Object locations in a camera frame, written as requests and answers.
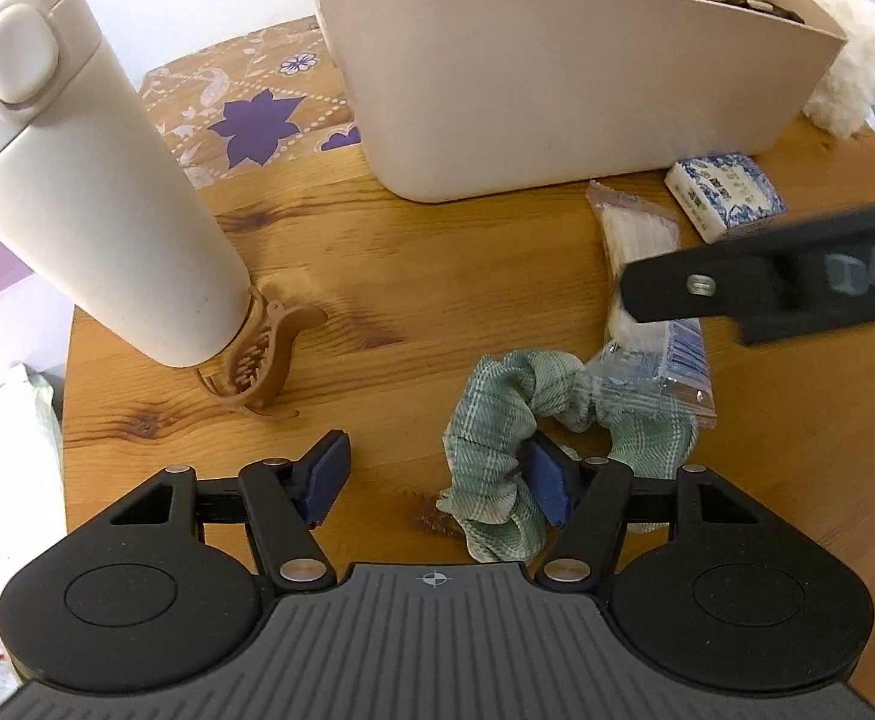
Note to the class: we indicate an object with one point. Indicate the clear bag of cotton swabs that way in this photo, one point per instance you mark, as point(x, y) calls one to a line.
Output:
point(654, 361)

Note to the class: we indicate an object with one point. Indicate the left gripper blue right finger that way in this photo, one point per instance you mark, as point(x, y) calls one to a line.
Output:
point(585, 500)

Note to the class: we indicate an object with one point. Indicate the green plaid scrunchie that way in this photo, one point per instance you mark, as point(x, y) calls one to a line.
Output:
point(503, 403)

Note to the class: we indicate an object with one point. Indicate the white thermos bottle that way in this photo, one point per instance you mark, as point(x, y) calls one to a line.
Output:
point(92, 198)

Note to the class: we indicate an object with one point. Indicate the beige plastic storage bin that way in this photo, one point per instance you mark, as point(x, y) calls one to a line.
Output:
point(460, 98)

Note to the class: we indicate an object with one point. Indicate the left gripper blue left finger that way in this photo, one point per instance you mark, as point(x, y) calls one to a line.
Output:
point(284, 501)

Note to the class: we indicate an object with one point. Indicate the blue white tissue pack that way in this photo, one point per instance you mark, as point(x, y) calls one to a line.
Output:
point(723, 193)

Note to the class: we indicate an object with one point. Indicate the white fluffy plush toy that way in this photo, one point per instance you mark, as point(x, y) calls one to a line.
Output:
point(841, 102)

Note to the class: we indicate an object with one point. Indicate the brown fishbone hair clip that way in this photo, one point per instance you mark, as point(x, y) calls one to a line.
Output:
point(256, 364)

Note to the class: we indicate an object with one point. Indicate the purple flower placemat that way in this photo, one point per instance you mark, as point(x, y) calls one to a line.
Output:
point(271, 95)

